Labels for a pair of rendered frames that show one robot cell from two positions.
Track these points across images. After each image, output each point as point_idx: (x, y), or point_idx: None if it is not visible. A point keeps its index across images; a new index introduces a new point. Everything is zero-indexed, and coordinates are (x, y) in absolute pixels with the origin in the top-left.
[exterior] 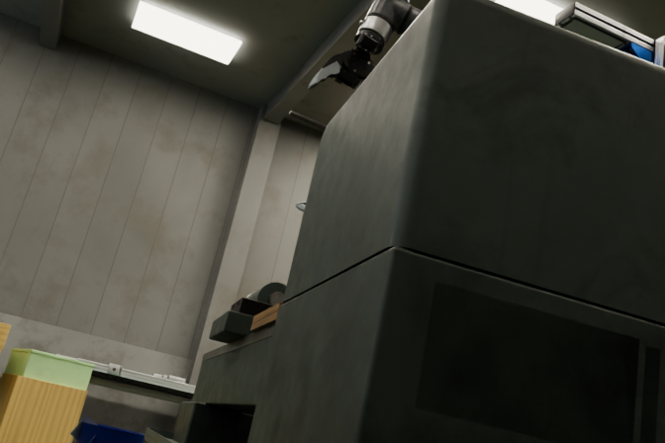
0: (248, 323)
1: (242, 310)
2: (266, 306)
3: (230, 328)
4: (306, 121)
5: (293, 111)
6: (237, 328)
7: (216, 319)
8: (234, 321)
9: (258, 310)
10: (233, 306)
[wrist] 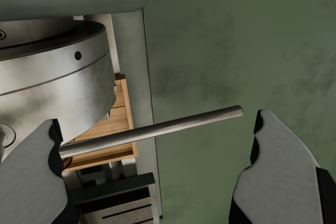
0: (138, 182)
1: (146, 189)
2: (130, 200)
3: (149, 173)
4: (199, 113)
5: (237, 111)
6: (144, 176)
7: (159, 216)
8: (148, 178)
9: (134, 194)
10: (153, 218)
